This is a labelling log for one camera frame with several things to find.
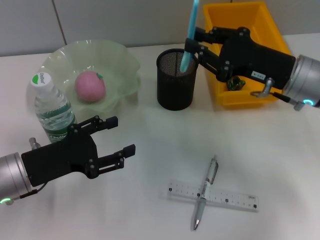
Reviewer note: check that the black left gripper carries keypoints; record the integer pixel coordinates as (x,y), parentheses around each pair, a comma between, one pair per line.
(60,160)

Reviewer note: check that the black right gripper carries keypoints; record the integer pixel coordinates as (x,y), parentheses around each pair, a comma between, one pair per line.
(255,60)

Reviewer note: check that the blue scissors with cover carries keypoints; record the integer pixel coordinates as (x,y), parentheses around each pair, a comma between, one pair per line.
(192,25)

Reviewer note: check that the green plastic wrapper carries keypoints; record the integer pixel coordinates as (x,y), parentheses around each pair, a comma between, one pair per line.
(236,83)

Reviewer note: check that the pink toy peach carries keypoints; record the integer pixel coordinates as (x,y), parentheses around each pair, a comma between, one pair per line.
(88,87)

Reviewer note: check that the clear green-label water bottle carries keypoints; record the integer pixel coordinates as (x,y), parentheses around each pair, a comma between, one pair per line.
(52,112)

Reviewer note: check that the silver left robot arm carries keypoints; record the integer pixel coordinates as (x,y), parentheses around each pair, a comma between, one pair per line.
(12,175)

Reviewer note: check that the black mesh pen holder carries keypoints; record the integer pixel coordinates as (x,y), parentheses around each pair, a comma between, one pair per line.
(175,92)

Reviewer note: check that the green wavy glass fruit plate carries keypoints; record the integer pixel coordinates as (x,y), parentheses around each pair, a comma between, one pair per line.
(112,70)

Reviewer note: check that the silver ballpoint pen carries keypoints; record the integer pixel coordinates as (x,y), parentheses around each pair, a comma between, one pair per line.
(201,207)

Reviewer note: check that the transparent plastic ruler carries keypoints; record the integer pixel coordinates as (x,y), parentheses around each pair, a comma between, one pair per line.
(235,200)

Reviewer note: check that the yellow plastic bin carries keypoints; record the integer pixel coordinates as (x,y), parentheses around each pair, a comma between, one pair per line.
(265,25)

